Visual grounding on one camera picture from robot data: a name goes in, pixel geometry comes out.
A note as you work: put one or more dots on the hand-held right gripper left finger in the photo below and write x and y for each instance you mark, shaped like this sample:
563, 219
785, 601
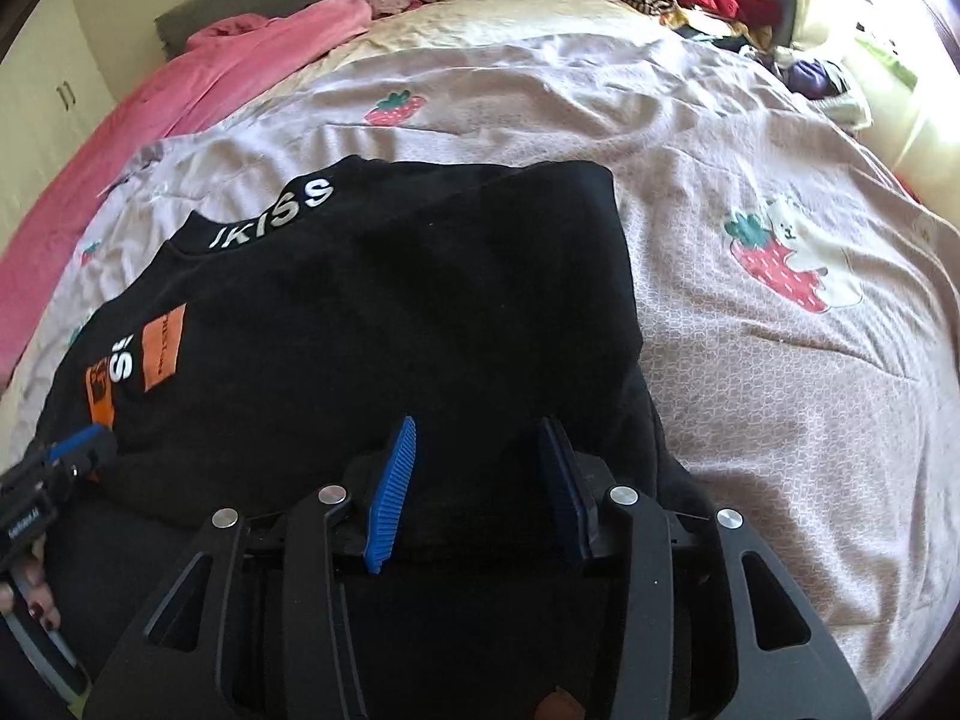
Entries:
390, 495

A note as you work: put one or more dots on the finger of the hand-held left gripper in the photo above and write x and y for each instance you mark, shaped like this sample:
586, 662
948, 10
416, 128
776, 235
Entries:
97, 461
75, 441

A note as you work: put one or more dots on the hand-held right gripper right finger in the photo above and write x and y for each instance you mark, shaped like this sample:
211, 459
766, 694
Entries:
559, 495

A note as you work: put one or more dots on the black sweatshirt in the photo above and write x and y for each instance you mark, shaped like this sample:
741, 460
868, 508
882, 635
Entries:
375, 300

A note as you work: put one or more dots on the person's left hand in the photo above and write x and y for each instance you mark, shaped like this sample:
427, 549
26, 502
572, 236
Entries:
37, 596

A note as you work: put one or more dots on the pink blanket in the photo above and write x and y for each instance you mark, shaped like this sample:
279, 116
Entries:
187, 97

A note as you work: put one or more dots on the cream wardrobe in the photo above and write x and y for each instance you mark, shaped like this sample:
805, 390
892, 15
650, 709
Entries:
52, 75

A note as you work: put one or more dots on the lilac strawberry print bed sheet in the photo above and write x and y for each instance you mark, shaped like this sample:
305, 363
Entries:
750, 165

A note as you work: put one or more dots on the grey padded headboard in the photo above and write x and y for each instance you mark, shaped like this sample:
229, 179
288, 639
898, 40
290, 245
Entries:
247, 0

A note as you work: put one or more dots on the beige fleece blanket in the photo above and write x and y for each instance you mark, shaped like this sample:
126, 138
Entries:
487, 26

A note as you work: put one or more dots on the purple cloth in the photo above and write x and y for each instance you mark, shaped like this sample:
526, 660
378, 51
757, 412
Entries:
806, 79

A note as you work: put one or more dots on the white cloth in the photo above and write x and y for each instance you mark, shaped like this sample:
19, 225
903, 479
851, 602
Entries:
847, 105

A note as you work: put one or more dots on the window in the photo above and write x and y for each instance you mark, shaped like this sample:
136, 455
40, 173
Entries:
892, 52

